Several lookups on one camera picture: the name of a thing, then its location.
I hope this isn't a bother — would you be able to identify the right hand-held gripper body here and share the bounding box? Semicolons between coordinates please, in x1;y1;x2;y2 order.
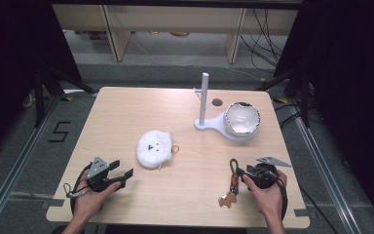
246;156;292;190

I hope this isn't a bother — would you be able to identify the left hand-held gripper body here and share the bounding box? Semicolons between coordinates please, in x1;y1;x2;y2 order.
86;156;118;193

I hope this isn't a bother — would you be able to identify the keychain with brown bear charm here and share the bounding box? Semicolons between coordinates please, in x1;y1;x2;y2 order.
218;158;242;209

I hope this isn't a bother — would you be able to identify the white fluffy plush pouch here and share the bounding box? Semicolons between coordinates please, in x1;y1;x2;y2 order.
136;130;180;171

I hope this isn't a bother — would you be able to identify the white bowl with silver rim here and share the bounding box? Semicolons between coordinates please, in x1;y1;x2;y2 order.
223;101;261;137

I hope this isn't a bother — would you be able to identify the white stand with pole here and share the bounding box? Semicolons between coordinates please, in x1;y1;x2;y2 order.
193;72;261;142

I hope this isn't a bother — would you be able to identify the person's right hand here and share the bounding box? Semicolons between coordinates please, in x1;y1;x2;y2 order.
242;169;288;222

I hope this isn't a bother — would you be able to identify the person's left hand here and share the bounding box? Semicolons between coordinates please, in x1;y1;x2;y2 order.
72;172;123;225

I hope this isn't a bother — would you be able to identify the black metal stand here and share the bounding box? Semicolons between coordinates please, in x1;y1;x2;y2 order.
255;62;314;129
32;64;95;129

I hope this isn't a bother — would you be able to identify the light wooden desk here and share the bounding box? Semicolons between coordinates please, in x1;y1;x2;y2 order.
52;4;300;64

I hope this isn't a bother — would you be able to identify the black curtain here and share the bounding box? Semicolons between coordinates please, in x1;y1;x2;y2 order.
0;0;83;162
273;0;374;227

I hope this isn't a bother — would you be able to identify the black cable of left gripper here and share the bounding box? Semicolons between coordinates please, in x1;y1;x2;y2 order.
69;163;94;216

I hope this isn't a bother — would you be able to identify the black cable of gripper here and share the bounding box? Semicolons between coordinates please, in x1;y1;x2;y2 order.
271;169;289;222
69;163;94;216

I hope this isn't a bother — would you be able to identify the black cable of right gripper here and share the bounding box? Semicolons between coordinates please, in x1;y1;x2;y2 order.
271;169;289;222

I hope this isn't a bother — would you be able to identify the grey strap clip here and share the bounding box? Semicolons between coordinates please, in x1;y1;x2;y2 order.
62;182;90;200

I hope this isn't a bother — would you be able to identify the aluminium floor rail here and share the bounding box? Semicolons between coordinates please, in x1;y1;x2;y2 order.
290;108;373;234
0;92;66;234

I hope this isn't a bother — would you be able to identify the bundle of black cables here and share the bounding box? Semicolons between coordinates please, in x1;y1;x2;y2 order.
239;8;290;72

